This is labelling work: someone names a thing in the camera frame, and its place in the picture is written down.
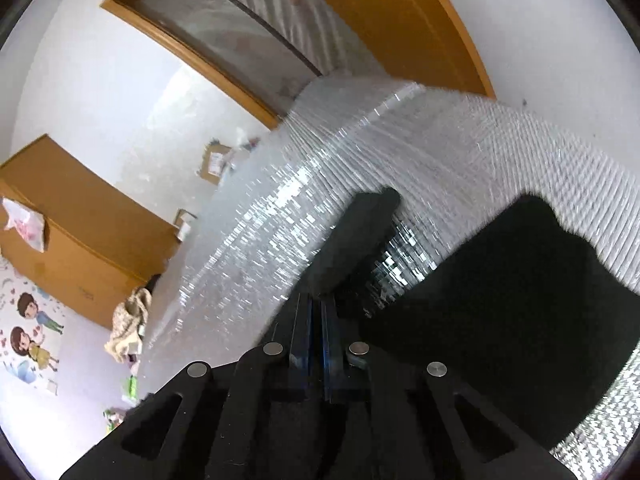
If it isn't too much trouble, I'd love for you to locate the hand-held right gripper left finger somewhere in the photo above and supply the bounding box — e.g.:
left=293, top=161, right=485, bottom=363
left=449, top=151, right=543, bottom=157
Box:
left=60, top=290, right=313, bottom=480

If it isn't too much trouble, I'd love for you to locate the cartoon wall sticker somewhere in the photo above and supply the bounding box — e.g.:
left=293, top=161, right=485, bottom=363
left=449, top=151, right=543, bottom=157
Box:
left=0, top=255, right=66, bottom=386

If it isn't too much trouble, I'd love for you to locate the pink white plastic bag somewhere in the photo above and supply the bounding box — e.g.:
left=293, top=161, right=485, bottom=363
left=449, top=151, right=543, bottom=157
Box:
left=2, top=197, right=48, bottom=253

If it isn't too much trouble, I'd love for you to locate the wooden wardrobe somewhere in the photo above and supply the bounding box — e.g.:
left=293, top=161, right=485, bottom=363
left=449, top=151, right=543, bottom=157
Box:
left=0, top=134, right=183, bottom=331

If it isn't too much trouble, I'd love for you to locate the small white box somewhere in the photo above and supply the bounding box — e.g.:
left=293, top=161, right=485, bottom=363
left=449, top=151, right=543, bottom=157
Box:
left=174, top=209, right=198, bottom=241

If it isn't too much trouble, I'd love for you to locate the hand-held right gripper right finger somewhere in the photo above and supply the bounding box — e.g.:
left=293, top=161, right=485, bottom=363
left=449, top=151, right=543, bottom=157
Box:
left=320, top=295, right=576, bottom=480

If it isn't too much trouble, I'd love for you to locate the wooden door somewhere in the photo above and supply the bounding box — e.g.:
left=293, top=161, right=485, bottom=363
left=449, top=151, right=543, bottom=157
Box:
left=280, top=0, right=496, bottom=98

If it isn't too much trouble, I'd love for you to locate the grey plastic door curtain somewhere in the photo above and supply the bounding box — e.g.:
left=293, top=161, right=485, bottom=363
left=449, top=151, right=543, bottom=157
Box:
left=127, top=0, right=386, bottom=116

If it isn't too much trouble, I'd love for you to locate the beige blanket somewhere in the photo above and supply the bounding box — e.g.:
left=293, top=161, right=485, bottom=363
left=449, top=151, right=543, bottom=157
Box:
left=104, top=287, right=153, bottom=363

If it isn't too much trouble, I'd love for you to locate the wooden door frame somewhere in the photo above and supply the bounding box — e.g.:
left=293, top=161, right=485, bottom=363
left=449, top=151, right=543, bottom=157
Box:
left=100, top=0, right=283, bottom=131

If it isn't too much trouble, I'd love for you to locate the cardboard box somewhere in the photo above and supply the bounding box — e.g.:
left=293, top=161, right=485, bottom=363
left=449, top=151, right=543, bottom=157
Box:
left=200, top=142, right=233, bottom=181

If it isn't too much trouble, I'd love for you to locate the black garment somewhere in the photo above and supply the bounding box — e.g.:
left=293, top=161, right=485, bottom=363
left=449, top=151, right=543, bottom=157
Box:
left=312, top=187, right=640, bottom=456

